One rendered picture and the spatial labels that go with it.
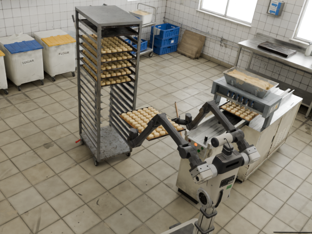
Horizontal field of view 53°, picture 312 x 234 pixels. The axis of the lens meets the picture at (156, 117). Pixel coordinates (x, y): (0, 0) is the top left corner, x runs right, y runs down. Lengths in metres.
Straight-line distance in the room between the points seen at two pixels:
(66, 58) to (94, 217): 3.35
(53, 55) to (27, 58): 0.47
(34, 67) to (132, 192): 3.00
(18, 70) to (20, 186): 2.36
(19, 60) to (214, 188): 4.14
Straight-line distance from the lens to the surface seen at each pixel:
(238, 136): 2.39
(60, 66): 5.99
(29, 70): 5.73
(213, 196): 2.34
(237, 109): 3.80
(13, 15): 6.09
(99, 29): 3.12
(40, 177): 3.98
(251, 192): 4.10
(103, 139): 4.24
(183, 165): 3.51
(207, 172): 2.07
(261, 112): 3.59
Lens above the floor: 2.68
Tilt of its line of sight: 32 degrees down
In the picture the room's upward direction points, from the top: 7 degrees clockwise
